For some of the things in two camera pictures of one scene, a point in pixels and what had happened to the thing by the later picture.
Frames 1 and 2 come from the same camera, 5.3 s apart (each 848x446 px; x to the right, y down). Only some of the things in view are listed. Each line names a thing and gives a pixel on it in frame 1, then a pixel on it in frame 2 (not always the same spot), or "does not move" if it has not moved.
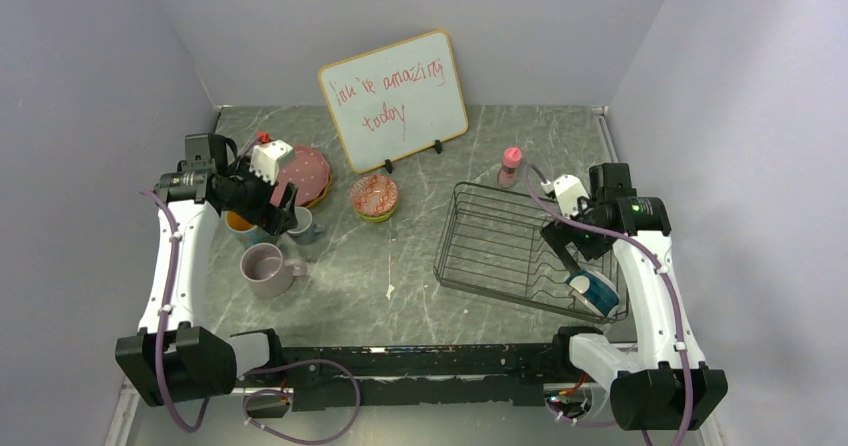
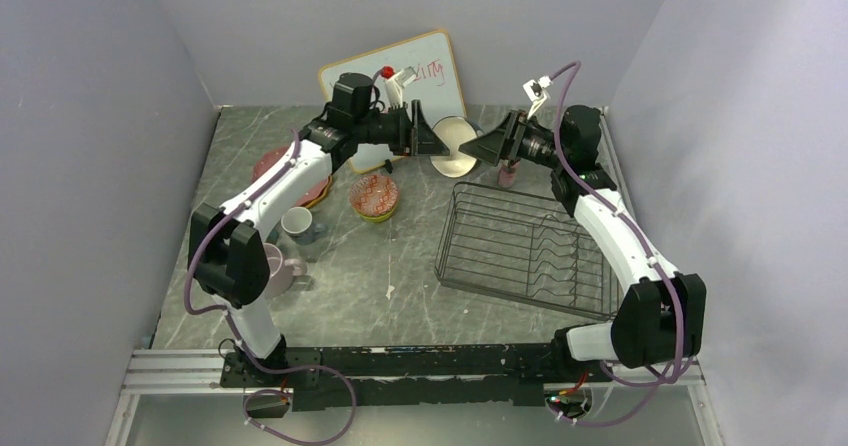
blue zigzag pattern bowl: [373, 195] does not move
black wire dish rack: [492, 246] does not move
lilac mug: [270, 274] does not move
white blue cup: [596, 289] to [454, 132]
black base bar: [327, 377] does not move
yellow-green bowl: [377, 218] does not move
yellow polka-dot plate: [324, 192] does not move
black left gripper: [275, 219] to [415, 137]
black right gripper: [558, 234] to [498, 143]
